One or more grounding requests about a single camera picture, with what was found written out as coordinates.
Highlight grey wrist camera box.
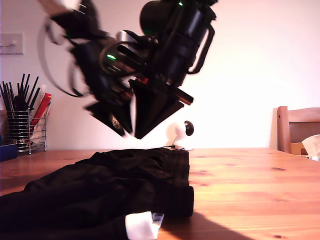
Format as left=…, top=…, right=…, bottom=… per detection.
left=115, top=29, right=160, bottom=51
left=36, top=0, right=81, bottom=14

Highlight white light switch plate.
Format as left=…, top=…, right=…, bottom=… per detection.
left=0, top=32, right=25, bottom=56

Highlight black camera cable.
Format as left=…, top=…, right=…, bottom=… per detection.
left=99, top=41, right=147, bottom=77

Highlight metal wire utensil holder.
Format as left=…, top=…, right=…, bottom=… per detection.
left=6, top=111, right=48, bottom=154

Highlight white paper sleeve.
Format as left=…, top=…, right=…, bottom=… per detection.
left=39, top=84, right=49, bottom=101

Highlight wooden chair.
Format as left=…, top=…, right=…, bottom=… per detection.
left=277, top=106, right=320, bottom=156

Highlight black shorts with white hem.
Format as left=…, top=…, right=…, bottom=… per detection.
left=0, top=147, right=195, bottom=240

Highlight red paper packet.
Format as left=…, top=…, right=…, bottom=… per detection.
left=30, top=92, right=53, bottom=126

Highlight tan cardboard box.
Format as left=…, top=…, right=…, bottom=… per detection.
left=290, top=141, right=309, bottom=156

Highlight blue box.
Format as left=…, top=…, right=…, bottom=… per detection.
left=0, top=144, right=18, bottom=163

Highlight white tissue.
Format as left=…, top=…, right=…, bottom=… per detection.
left=301, top=134, right=320, bottom=157

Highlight white round webcam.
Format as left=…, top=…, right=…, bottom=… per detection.
left=173, top=120, right=196, bottom=151

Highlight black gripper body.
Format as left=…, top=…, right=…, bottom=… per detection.
left=128, top=34, right=201, bottom=106

